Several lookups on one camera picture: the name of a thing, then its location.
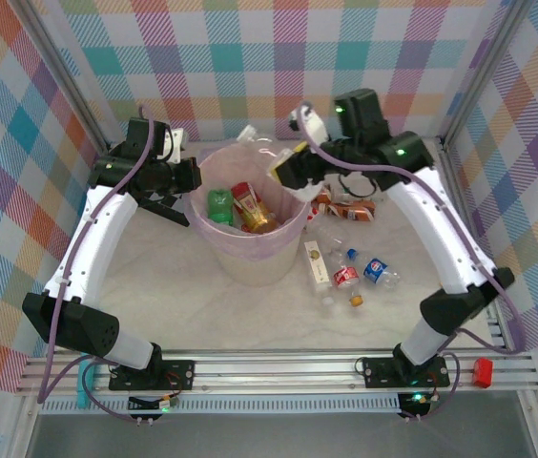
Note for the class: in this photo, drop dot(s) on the brown drink bottle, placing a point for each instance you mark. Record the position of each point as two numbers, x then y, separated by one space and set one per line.
321 200

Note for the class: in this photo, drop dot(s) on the black grey chessboard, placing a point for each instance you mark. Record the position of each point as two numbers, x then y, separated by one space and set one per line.
169 212

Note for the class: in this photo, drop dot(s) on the green plastic bottle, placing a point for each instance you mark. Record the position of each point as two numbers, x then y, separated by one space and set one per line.
221 205

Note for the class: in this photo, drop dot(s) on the brown tea bottle red label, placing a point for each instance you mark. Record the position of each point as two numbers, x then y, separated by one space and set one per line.
252 205

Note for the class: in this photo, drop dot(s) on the clear unlabelled plastic bottle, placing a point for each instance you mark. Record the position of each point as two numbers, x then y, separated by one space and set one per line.
328 238

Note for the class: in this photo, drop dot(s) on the white rectangular box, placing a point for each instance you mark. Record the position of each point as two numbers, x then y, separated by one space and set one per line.
317 267

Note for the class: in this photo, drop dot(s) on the white plastic waste bin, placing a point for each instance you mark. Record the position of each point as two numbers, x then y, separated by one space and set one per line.
259 274

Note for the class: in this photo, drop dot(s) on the red label bottle orange cap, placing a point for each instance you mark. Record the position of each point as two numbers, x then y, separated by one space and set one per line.
345 276

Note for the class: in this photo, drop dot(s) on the blue red label bottle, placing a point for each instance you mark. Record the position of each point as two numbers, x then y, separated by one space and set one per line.
376 269

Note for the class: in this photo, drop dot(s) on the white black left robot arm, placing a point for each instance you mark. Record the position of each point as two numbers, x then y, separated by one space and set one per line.
102 229

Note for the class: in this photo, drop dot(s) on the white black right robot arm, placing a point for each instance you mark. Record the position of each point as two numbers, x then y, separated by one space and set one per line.
431 224

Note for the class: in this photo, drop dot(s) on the small black electronics board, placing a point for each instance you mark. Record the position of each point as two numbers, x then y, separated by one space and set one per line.
145 405
417 405

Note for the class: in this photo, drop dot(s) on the red emergency stop button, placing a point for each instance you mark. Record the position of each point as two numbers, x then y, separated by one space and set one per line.
482 373

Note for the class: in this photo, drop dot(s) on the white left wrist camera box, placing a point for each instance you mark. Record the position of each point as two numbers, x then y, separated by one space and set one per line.
173 143

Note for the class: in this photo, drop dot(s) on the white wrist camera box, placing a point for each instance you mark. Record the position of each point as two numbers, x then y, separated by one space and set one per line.
173 143
309 125

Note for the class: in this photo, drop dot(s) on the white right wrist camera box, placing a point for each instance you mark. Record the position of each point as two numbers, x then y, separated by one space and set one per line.
309 125

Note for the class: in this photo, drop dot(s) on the aluminium side rail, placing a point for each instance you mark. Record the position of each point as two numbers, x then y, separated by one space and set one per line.
460 200

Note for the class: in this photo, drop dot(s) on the aluminium frame post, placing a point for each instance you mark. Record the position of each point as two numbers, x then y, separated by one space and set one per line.
71 81
481 71

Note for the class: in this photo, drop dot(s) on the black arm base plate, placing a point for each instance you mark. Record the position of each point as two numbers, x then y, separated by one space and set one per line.
178 374
378 372

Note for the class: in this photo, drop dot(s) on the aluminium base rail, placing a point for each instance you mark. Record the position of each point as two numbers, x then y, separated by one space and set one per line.
274 372

